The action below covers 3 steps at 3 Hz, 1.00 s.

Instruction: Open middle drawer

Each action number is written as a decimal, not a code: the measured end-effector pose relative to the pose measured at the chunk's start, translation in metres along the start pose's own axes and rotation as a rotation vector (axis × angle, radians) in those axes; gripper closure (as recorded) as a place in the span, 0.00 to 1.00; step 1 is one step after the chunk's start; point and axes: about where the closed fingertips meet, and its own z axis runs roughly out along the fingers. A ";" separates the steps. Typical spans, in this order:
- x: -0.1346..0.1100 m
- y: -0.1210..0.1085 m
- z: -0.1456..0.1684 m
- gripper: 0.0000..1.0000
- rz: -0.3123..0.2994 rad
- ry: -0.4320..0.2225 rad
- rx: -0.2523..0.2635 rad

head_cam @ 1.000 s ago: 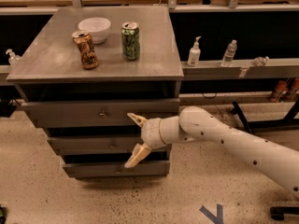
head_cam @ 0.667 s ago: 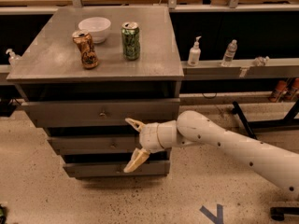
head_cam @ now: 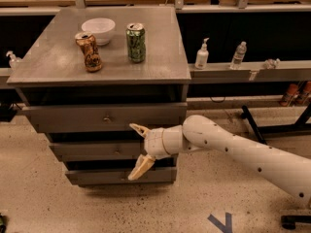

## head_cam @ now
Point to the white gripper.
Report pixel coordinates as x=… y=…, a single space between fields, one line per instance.
x=155 y=144

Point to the grey drawer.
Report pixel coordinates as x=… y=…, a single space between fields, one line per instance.
x=98 y=118
x=103 y=150
x=97 y=177

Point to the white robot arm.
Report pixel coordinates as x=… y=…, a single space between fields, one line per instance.
x=290 y=172

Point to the grey top drawer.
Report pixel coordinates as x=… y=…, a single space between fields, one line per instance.
x=98 y=118

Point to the grey bottom drawer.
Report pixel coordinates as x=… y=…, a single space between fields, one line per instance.
x=97 y=177

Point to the grey drawer cabinet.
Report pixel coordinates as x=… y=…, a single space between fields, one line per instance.
x=91 y=74

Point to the white pump bottle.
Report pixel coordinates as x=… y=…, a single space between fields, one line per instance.
x=202 y=56

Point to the black stand leg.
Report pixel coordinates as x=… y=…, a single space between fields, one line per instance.
x=247 y=115

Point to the green soda can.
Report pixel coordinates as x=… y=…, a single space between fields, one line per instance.
x=135 y=37

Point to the crushed brown soda can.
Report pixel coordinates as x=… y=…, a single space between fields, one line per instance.
x=87 y=43

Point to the white bowl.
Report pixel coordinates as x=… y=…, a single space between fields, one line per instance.
x=103 y=29

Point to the crumpled plastic wrap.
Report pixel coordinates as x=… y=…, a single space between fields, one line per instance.
x=271 y=63

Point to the clear pump bottle left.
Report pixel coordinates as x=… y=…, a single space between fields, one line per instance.
x=13 y=59

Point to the orange spray bottle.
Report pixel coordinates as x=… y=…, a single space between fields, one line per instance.
x=289 y=95

